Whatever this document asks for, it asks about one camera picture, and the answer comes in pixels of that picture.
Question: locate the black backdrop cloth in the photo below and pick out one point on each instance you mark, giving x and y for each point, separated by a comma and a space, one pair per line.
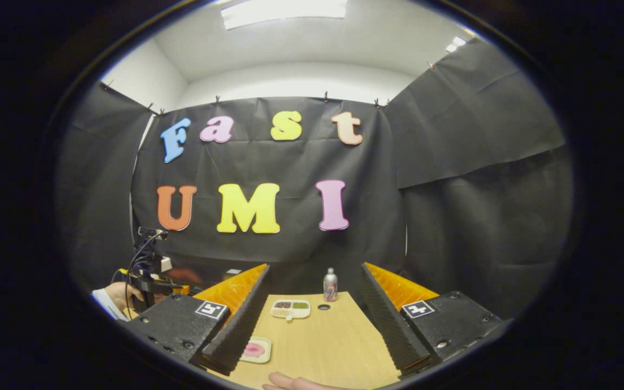
453, 216

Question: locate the silver drink can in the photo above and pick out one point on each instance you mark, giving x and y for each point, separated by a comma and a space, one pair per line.
330, 285

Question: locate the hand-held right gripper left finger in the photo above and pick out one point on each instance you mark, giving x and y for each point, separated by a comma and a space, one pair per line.
236, 336

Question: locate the small ceiling light panel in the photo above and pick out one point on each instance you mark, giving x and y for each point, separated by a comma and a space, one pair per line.
455, 44

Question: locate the white square plate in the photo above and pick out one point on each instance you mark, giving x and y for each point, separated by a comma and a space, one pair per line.
266, 349

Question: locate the large ceiling light panel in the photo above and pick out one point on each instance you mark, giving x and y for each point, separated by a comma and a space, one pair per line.
285, 12

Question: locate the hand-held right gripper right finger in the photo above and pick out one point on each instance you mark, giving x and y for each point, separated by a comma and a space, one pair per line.
393, 336

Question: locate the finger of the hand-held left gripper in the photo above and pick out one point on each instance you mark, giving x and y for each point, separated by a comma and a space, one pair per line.
182, 291

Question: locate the pink ham slice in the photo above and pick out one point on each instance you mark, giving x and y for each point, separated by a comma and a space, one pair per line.
254, 350

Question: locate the white divided tray with beans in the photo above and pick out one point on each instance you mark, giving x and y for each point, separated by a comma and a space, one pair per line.
290, 309

